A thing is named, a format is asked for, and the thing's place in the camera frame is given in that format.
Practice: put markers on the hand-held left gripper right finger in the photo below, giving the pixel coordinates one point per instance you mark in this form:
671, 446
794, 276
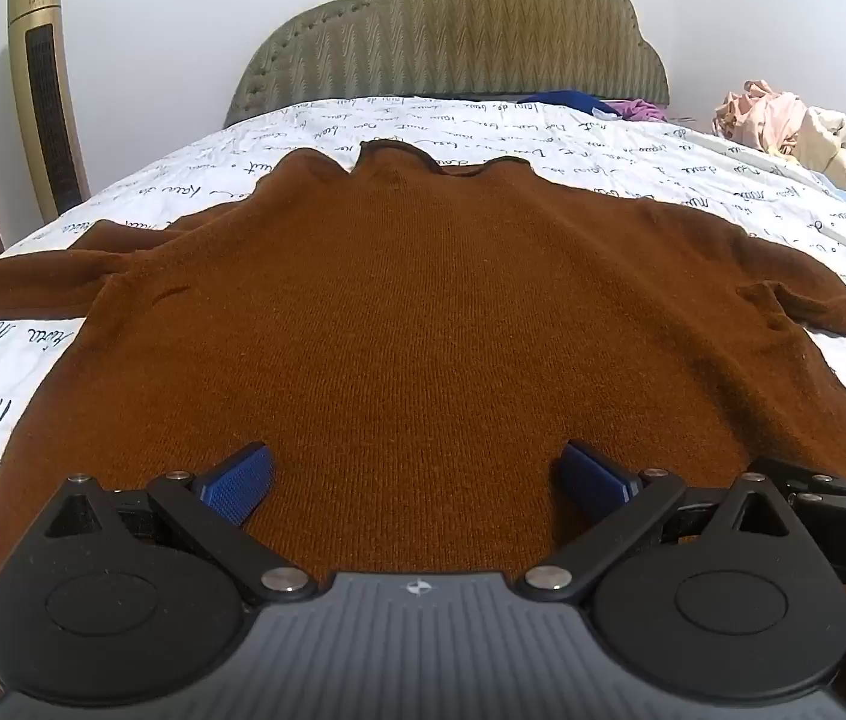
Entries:
595, 476

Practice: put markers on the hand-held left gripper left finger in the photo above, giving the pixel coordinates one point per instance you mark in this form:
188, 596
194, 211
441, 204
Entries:
239, 487

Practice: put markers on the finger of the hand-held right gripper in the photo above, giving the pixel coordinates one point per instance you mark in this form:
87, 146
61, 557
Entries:
835, 486

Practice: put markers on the brown knitted sweater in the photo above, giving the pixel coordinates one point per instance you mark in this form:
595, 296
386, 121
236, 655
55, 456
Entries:
423, 315

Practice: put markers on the white script printed quilt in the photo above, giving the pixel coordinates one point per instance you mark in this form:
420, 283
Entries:
618, 157

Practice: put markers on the cream crumpled cloth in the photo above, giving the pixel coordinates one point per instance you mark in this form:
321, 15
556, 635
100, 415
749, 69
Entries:
832, 142

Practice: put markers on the purple cloth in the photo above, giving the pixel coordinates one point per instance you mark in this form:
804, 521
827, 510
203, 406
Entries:
640, 111

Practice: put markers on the pink crumpled cloth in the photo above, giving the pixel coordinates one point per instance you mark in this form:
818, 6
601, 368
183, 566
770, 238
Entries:
760, 116

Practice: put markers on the dark blue cloth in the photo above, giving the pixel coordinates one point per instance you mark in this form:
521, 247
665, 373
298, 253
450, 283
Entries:
565, 99

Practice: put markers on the gold tower air conditioner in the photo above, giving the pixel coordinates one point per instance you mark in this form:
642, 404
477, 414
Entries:
48, 90

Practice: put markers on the olive green padded headboard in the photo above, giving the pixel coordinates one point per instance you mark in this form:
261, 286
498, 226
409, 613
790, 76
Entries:
453, 30

